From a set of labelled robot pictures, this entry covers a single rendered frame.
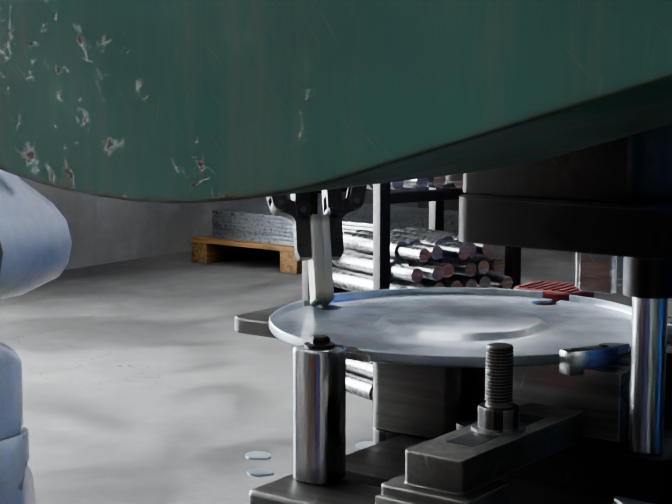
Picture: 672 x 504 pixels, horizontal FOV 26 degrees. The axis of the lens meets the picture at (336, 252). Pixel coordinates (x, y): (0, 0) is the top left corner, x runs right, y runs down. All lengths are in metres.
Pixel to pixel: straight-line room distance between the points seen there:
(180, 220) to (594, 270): 6.45
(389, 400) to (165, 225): 6.27
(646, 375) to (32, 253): 0.80
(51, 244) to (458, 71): 1.07
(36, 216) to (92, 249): 5.43
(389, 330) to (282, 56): 0.52
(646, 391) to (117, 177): 0.42
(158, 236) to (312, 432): 6.37
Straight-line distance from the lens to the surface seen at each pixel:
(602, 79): 0.50
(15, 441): 1.56
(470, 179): 0.99
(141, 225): 7.21
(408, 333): 1.05
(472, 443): 0.87
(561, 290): 1.41
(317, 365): 0.94
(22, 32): 0.68
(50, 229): 1.57
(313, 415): 0.95
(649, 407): 0.93
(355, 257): 3.61
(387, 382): 1.09
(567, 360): 0.96
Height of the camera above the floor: 0.98
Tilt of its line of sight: 8 degrees down
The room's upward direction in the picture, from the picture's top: straight up
